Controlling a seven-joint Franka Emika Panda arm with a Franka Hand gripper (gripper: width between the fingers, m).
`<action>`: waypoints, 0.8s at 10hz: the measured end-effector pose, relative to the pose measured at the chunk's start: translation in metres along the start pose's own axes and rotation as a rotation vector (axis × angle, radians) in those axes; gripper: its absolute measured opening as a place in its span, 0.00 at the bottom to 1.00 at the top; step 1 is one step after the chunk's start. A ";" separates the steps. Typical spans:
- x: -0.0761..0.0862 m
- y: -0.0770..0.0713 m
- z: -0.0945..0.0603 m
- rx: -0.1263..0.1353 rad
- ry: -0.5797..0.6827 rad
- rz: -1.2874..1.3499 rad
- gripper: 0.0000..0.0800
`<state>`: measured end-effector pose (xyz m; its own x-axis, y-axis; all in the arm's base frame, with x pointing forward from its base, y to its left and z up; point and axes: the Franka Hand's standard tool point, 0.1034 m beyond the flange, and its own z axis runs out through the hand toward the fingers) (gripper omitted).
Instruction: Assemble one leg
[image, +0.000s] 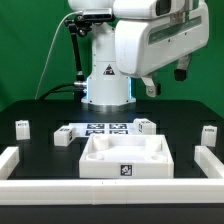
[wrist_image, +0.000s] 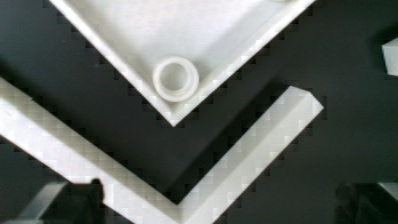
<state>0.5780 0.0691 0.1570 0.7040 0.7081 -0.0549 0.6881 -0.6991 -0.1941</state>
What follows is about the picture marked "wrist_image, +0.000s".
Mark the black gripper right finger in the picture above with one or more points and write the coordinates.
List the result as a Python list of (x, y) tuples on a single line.
[(366, 203)]

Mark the white square tabletop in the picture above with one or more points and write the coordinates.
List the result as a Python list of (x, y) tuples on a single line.
[(177, 42)]

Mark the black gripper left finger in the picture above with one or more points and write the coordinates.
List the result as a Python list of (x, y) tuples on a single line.
[(65, 204)]

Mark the white table leg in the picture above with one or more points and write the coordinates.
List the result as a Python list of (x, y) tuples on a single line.
[(389, 50)]

